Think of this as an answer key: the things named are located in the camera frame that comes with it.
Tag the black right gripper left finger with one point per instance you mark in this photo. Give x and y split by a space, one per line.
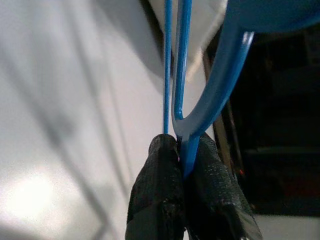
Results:
157 190

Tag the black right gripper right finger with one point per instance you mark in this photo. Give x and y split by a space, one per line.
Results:
215 190

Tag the blue plastic clothes hanger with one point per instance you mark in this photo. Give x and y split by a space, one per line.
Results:
212 100

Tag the cream denim jacket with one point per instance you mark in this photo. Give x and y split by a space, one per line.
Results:
202 30

